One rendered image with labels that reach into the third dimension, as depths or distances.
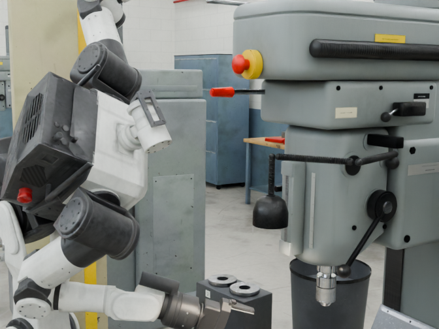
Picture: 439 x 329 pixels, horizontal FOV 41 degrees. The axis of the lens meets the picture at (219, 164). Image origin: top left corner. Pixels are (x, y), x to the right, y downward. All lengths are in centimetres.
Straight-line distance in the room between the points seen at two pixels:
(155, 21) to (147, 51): 56
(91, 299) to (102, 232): 28
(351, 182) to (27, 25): 188
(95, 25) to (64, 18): 125
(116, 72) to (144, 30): 953
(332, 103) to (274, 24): 19
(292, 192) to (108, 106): 47
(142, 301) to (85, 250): 23
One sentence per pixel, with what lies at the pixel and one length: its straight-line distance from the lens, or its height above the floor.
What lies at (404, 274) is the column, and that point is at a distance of 178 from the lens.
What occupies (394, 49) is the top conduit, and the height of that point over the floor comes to 179.
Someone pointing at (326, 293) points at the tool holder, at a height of 123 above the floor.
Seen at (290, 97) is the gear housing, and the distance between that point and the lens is 128.
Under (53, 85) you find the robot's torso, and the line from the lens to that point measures 133.
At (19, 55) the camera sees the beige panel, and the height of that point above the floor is 181.
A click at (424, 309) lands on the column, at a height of 110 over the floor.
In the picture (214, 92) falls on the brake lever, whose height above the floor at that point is 170.
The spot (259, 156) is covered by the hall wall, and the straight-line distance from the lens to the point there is 889.
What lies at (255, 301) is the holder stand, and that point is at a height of 108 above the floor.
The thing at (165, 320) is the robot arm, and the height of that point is 116.
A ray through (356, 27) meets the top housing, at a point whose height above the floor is 184.
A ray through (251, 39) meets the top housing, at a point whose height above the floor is 181.
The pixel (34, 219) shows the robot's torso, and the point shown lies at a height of 138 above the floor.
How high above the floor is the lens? 174
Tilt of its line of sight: 9 degrees down
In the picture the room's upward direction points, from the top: 1 degrees clockwise
